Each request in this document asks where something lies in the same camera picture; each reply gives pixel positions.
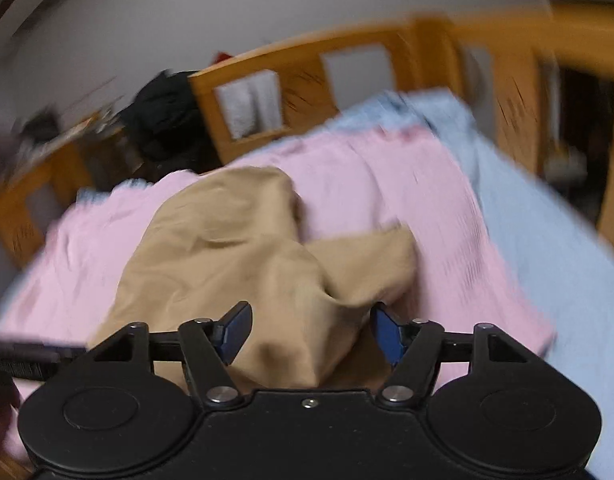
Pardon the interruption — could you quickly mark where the pink blanket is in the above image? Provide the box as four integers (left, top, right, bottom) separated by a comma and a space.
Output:
0, 127, 558, 467

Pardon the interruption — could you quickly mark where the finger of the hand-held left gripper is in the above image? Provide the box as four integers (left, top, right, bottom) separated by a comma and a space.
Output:
0, 337, 89, 381

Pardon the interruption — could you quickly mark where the white cloth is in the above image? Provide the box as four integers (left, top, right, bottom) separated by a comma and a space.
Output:
218, 72, 284, 139

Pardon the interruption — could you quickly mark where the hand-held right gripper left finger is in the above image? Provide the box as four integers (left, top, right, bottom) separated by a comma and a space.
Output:
88, 301, 253, 407

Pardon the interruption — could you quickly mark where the tan coat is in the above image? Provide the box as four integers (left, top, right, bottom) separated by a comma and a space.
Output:
87, 165, 421, 396

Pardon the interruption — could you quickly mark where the light blue bed sheet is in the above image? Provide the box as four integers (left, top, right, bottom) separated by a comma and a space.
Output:
0, 89, 614, 480

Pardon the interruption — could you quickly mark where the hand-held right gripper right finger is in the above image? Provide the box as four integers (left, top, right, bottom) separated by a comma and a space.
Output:
370, 302, 541, 409

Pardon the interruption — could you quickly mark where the black clothing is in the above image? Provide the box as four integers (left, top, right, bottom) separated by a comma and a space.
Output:
118, 70, 224, 175

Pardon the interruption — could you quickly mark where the wooden bed frame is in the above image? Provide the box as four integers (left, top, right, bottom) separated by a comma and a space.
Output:
0, 2, 614, 273

